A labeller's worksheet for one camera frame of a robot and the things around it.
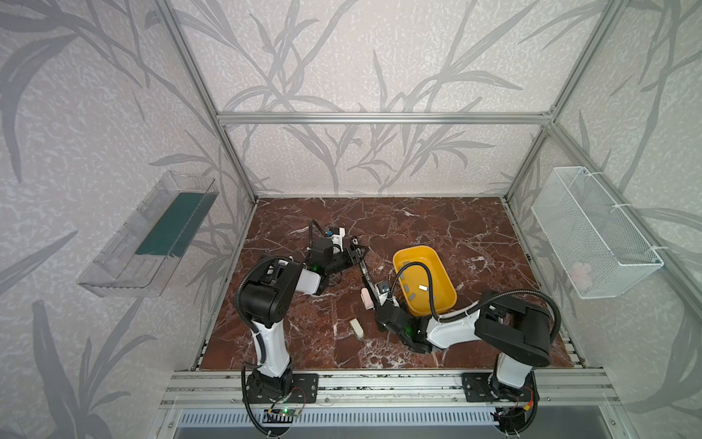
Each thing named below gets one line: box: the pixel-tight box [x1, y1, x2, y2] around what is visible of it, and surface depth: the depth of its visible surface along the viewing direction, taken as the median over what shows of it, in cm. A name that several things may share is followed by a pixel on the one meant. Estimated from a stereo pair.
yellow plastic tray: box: [393, 246, 458, 317], surface depth 95 cm
